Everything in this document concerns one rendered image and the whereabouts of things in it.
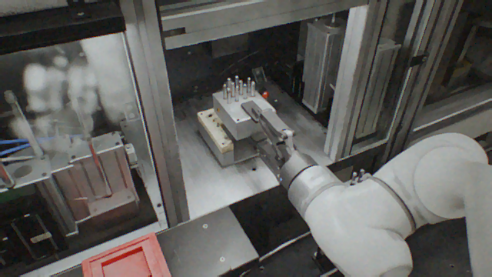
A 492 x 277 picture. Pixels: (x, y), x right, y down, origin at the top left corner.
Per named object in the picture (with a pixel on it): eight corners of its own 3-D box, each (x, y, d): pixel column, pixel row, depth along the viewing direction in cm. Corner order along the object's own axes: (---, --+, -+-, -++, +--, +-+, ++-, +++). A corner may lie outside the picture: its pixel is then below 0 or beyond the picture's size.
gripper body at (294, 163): (320, 190, 69) (294, 160, 75) (327, 158, 64) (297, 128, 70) (287, 205, 66) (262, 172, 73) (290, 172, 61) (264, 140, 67)
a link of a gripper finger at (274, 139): (280, 163, 68) (281, 159, 67) (253, 120, 74) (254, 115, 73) (297, 156, 70) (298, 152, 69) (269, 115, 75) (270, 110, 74)
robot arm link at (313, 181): (352, 176, 60) (330, 155, 64) (306, 195, 57) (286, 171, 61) (343, 211, 66) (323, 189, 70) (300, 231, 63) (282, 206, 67)
